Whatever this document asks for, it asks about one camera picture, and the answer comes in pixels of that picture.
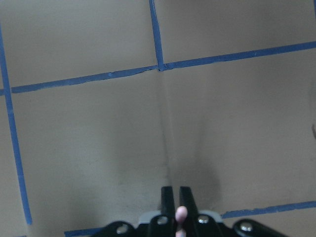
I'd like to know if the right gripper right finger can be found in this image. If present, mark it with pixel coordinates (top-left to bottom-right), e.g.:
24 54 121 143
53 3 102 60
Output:
179 186 285 237

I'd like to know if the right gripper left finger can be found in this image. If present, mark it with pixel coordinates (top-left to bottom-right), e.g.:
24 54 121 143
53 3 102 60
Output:
93 186 176 237

